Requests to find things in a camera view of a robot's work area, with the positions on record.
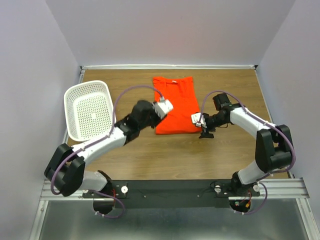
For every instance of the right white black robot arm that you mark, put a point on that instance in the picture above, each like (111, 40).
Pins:
(274, 150)

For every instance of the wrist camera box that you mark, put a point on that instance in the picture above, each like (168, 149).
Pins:
(198, 120)
(162, 108)

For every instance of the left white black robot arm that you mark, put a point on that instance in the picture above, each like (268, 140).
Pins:
(66, 169)

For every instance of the orange t shirt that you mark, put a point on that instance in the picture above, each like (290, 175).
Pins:
(180, 92)

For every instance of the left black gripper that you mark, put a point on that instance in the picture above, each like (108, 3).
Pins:
(157, 116)

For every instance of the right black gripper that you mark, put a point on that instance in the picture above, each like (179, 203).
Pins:
(205, 133)

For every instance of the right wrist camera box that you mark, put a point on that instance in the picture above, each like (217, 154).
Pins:
(198, 120)

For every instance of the aluminium frame rail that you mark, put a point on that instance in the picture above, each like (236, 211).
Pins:
(43, 204)

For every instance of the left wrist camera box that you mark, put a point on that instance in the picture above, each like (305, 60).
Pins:
(162, 108)

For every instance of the white perforated plastic basket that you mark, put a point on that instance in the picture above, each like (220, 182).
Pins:
(88, 110)

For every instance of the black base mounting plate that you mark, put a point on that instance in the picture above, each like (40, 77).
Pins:
(164, 194)

